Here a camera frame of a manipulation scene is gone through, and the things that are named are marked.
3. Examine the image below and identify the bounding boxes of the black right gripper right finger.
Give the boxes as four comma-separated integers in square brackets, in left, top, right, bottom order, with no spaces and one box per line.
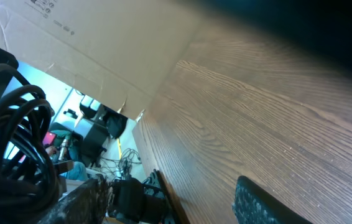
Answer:
[232,175,311,224]

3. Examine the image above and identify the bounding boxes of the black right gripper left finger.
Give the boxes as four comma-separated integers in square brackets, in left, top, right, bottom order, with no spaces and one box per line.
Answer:
[35,174,110,224]

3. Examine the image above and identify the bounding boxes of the black usb cables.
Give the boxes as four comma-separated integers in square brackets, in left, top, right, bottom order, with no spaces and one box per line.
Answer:
[0,62,62,218]

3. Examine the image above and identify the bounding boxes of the cardboard back wall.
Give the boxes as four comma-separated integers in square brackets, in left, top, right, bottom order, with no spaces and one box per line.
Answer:
[0,0,202,119]

